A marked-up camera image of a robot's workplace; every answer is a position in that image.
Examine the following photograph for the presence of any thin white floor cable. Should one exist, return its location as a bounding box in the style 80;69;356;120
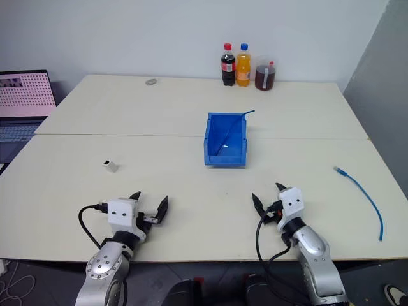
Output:
0;263;36;306

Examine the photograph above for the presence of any thin blue cable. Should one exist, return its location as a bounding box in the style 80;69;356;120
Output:
215;108;256;157

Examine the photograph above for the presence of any orange soda bottle blue cap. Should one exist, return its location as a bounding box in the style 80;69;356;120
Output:
235;43;252;88

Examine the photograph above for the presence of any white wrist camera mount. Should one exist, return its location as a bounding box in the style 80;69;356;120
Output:
107;197;148;242
275;187;303;232

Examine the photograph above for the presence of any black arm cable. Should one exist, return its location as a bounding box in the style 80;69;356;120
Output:
78;201;110;250
255;218;312;306

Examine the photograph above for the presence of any cola bottle red cap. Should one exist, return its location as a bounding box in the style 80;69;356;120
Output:
220;43;237;87

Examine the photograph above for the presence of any black and white shoe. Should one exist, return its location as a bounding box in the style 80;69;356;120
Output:
383;283;408;306

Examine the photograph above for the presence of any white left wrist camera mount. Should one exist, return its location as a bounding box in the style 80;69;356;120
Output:
107;197;148;242

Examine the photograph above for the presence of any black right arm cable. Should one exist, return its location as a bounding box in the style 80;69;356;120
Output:
255;218;312;306

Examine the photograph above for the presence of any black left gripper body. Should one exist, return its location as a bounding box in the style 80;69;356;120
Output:
135;210;154;235

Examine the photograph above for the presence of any dark rounded shape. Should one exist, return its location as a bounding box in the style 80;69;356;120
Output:
164;277;204;306
243;273;279;306

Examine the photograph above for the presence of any blue Ethernet cable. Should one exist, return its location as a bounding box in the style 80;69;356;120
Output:
333;165;384;242

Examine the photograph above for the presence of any open laptop pink screen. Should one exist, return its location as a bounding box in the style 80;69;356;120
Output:
0;69;58;175

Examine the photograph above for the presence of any blue plastic storage bin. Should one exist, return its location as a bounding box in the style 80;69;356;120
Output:
203;112;249;168

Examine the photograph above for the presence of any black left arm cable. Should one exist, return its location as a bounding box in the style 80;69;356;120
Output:
78;201;110;250

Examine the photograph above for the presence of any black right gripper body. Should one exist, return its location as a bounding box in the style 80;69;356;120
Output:
261;200;284;224

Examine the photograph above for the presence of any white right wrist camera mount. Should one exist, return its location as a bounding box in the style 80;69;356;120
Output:
275;187;303;232

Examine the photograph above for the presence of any clear jar dark red liquid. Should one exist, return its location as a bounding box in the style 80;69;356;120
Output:
254;55;277;92

